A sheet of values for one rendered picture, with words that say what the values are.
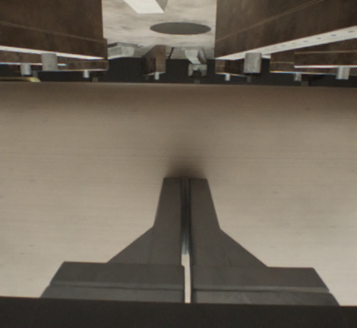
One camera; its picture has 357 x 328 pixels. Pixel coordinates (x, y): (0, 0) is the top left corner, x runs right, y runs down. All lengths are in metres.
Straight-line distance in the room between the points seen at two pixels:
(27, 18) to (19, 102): 1.37
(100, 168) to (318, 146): 0.14
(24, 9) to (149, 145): 1.42
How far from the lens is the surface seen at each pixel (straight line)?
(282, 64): 3.17
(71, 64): 3.79
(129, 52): 3.78
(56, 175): 0.18
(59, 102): 0.17
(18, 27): 1.51
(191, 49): 3.95
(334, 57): 2.29
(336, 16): 0.90
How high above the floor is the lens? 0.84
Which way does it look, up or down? 15 degrees up
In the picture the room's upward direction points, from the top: 179 degrees counter-clockwise
